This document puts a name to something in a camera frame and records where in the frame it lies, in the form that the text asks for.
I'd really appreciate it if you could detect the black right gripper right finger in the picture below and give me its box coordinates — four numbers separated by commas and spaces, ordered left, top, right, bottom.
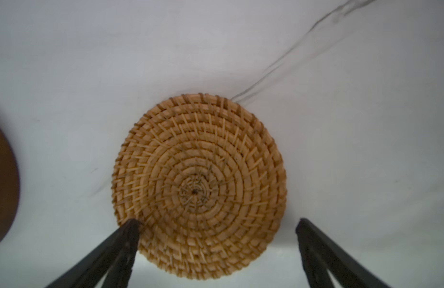
295, 218, 389, 288

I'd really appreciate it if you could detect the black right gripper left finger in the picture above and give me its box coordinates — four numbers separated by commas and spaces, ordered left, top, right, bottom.
48, 219, 140, 288

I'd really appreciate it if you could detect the round woven rattan coaster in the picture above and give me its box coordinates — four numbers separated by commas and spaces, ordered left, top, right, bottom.
111, 94, 287, 280

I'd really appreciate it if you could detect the ridged brown wooden coaster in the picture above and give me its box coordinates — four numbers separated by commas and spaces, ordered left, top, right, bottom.
0, 129, 20, 243

